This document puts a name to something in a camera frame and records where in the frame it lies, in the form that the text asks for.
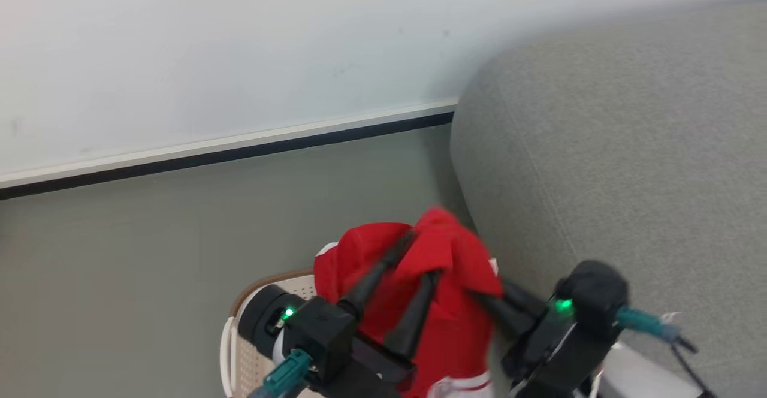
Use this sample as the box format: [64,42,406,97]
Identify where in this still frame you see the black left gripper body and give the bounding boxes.
[238,284,416,398]

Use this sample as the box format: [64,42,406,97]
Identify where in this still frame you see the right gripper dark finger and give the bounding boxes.
[473,290,538,337]
[502,281,549,319]

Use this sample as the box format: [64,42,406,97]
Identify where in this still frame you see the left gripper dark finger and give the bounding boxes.
[337,229,418,321]
[383,270,443,360]

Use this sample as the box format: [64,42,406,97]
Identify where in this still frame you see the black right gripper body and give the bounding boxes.
[500,260,630,398]

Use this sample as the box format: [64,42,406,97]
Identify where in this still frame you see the red garment with white trim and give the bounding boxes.
[313,207,505,398]

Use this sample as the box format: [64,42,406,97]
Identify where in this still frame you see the white laundry basket brown rim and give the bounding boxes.
[219,269,329,398]

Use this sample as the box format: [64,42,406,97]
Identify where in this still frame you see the grey fabric sofa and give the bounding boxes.
[449,0,767,398]

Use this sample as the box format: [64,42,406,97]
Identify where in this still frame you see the white and black baseboard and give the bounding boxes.
[0,99,460,201]

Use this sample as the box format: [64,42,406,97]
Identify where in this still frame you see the left gripper teal plug cable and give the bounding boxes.
[248,349,314,398]

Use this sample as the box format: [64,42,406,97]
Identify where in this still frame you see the gripper teal plug cable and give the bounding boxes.
[616,306,718,398]
[248,349,314,398]

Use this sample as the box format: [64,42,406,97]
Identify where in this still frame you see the right gripper teal plug cable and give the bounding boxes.
[616,306,718,398]

